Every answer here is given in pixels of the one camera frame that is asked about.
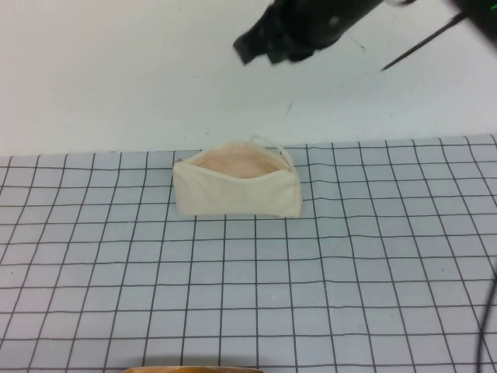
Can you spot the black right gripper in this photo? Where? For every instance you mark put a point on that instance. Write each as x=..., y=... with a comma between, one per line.
x=310, y=19

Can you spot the blue grid-pattern tablecloth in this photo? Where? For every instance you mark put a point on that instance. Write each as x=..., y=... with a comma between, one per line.
x=116, y=295

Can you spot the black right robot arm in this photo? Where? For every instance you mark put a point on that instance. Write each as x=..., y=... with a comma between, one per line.
x=483, y=13

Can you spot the cream fabric pencil case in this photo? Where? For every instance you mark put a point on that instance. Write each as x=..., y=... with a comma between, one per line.
x=233, y=196

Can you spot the brown rounded wooden object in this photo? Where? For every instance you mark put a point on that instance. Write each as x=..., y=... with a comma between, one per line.
x=194, y=370

